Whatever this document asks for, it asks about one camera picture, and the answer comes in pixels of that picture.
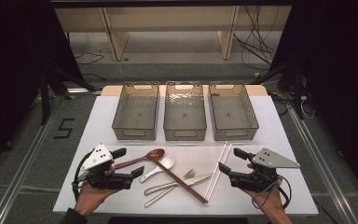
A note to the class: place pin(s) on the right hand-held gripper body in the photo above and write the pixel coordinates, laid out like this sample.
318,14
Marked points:
270,159

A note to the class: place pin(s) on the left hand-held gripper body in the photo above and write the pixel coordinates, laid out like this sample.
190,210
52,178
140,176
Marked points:
98,157

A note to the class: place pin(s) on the white chopstick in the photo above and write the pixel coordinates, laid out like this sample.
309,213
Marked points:
223,152
227,152

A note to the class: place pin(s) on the brown wooden spoon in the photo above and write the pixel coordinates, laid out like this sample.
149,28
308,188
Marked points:
157,153

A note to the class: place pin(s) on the steel knife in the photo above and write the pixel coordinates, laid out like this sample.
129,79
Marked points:
199,178

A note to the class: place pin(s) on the brown wooden chopstick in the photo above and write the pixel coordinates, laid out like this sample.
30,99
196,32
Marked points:
195,196
167,173

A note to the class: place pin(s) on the white ceramic spoon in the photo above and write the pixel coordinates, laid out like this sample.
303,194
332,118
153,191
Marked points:
167,161

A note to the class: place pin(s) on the steel fork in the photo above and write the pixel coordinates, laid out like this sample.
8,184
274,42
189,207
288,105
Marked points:
189,174

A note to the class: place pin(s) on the grey transparent plastic bin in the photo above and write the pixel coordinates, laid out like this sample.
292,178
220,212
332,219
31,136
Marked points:
233,113
185,115
136,112

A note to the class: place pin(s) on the person's left hand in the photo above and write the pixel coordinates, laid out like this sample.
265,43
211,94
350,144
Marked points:
90,197

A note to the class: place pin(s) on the person's right hand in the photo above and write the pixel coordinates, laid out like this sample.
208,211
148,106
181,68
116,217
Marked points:
270,202

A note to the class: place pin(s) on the black metal stand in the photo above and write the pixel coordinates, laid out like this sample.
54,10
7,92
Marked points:
296,90
45,99

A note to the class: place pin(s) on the black curtain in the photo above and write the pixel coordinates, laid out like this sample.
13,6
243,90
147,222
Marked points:
338,77
12,77

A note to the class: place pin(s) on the aluminium floor rail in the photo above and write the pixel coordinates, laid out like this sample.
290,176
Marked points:
326,174
18,180

